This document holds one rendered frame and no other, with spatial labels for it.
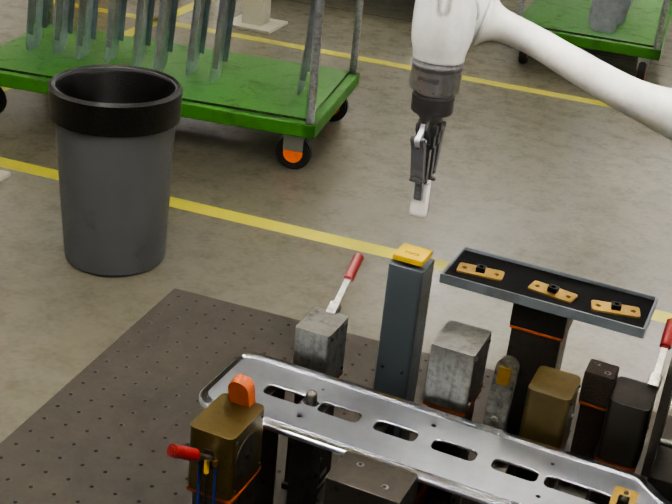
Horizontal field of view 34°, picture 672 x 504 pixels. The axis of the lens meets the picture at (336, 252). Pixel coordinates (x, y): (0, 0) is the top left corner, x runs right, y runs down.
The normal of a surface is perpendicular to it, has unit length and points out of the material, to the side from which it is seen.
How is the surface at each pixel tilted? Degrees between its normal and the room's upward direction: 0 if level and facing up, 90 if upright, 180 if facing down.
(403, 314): 90
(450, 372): 90
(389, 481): 0
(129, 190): 93
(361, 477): 0
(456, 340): 0
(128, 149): 93
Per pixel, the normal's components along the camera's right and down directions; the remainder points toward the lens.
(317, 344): -0.41, 0.37
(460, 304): 0.09, -0.90
